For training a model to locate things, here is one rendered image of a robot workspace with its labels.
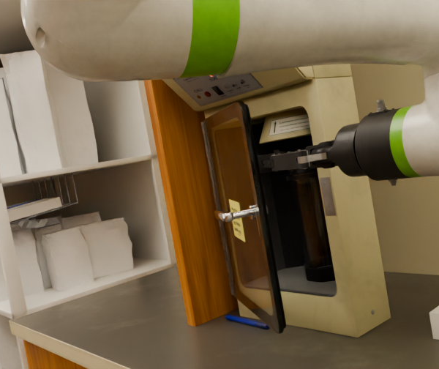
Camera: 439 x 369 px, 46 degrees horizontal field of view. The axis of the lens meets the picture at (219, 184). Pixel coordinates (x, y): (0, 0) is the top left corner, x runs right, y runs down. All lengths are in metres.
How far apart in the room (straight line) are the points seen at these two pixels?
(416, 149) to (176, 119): 0.65
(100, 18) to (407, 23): 0.32
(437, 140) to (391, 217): 0.78
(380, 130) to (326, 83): 0.29
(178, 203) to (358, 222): 0.40
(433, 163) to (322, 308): 0.46
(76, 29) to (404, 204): 1.07
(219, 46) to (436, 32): 0.25
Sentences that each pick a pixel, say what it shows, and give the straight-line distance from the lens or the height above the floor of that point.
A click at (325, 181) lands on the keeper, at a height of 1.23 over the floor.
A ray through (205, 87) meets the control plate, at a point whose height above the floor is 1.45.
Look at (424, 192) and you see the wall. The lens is 1.35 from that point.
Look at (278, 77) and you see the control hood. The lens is 0.95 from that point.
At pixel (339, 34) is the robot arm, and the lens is 0.55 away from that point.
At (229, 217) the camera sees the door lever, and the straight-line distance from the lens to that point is 0.89.
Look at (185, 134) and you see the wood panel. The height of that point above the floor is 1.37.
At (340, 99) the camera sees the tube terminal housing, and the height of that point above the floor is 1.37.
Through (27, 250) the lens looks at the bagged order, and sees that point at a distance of 2.07.
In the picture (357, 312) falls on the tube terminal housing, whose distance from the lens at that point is 1.00.
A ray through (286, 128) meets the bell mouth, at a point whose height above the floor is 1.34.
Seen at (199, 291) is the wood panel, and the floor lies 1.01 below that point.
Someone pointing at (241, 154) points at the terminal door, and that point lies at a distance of 0.90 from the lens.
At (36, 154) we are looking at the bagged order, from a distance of 2.03.
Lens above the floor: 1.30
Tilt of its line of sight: 3 degrees down
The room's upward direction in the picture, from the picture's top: 10 degrees counter-clockwise
